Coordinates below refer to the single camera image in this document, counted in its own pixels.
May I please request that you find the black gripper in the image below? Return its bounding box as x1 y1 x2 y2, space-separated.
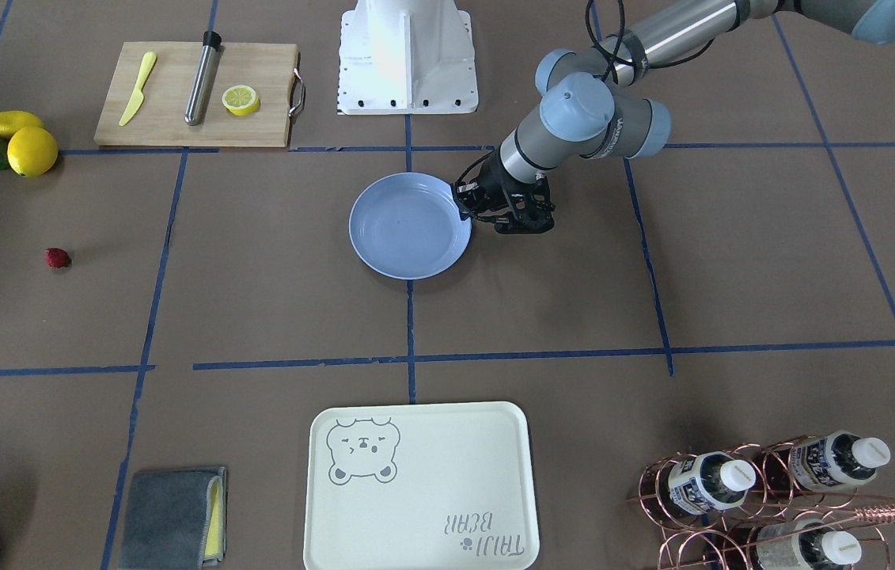
452 155 556 234

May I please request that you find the red strawberry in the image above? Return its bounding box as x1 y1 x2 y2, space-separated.
44 248 72 269

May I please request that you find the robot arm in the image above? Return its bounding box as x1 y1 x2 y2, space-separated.
452 1 895 234

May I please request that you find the blue plastic plate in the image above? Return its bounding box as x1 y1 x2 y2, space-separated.
348 172 472 280

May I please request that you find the bamboo cutting board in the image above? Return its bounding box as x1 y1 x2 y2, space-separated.
94 42 300 149

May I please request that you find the half lemon slice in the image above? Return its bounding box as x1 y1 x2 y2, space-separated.
222 85 260 116

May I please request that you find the steel cylindrical rod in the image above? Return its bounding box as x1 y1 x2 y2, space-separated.
184 30 222 127

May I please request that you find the cream bear tray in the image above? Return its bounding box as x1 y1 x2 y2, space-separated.
303 401 540 569

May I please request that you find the yellow plastic knife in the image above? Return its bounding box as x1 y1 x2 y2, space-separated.
118 51 157 127

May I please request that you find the bottle white cap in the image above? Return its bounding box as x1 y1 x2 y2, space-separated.
787 431 892 493
666 451 757 515
753 519 863 569

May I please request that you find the grey folded cloth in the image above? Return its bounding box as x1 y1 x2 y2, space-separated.
117 465 229 569

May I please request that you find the yellow lemon round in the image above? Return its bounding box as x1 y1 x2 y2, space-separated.
7 127 59 177

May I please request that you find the yellow lemon upper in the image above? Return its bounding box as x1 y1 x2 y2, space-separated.
0 109 45 141

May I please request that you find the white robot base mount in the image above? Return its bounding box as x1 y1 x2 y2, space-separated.
336 1 480 116

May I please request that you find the copper wire bottle rack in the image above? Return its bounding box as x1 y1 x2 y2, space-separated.
625 452 895 569

